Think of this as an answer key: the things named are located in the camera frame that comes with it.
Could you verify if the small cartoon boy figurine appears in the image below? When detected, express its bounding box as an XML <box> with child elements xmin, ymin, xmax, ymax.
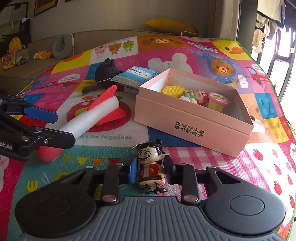
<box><xmin>132</xmin><ymin>139</ymin><xmax>167</xmax><ymax>194</ymax></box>

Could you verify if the white foam rocket toy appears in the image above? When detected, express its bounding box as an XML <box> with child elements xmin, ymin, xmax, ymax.
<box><xmin>37</xmin><ymin>85</ymin><xmax>126</xmax><ymax>162</ymax></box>

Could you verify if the pink and teal pig toy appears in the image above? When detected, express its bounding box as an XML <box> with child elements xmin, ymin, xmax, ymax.
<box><xmin>180</xmin><ymin>89</ymin><xmax>209</xmax><ymax>106</ymax></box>

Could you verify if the toy pudding cake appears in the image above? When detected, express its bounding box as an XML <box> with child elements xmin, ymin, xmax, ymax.
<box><xmin>207</xmin><ymin>92</ymin><xmax>229</xmax><ymax>113</ymax></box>

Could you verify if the yellow toy corn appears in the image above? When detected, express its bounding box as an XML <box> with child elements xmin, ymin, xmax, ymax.
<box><xmin>161</xmin><ymin>85</ymin><xmax>185</xmax><ymax>98</ymax></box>

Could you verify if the grey neck pillow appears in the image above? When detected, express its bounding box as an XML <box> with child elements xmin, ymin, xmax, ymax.
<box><xmin>52</xmin><ymin>33</ymin><xmax>74</xmax><ymax>59</ymax></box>

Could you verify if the pink cardboard box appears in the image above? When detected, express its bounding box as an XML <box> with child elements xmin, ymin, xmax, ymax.
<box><xmin>134</xmin><ymin>69</ymin><xmax>253</xmax><ymax>157</ymax></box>

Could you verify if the black plush toy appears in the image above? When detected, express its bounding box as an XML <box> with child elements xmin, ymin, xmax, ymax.
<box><xmin>82</xmin><ymin>58</ymin><xmax>123</xmax><ymax>95</ymax></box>

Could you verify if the colourful cartoon play mat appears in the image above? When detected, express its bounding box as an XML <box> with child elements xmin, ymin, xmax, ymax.
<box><xmin>1</xmin><ymin>36</ymin><xmax>295</xmax><ymax>240</ymax></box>

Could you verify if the yellow pillow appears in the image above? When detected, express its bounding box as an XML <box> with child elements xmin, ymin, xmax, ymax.
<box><xmin>145</xmin><ymin>18</ymin><xmax>197</xmax><ymax>35</ymax></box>

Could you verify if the framed wall picture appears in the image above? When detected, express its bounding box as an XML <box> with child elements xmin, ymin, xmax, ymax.
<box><xmin>34</xmin><ymin>0</ymin><xmax>58</xmax><ymax>16</ymax></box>

